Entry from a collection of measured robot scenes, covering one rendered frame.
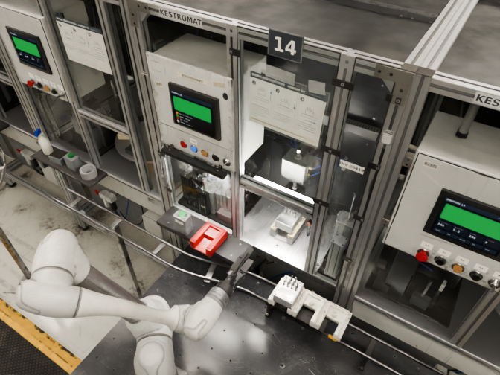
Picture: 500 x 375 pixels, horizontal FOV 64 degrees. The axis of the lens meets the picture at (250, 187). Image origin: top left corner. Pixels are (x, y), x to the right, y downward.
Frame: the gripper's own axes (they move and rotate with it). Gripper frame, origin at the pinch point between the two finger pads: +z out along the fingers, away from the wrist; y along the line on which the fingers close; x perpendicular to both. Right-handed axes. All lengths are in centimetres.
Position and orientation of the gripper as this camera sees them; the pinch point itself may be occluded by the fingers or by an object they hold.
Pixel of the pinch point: (248, 258)
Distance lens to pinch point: 178.9
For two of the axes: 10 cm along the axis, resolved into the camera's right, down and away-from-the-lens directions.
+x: -8.5, -3.7, 3.7
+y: 0.1, -7.2, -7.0
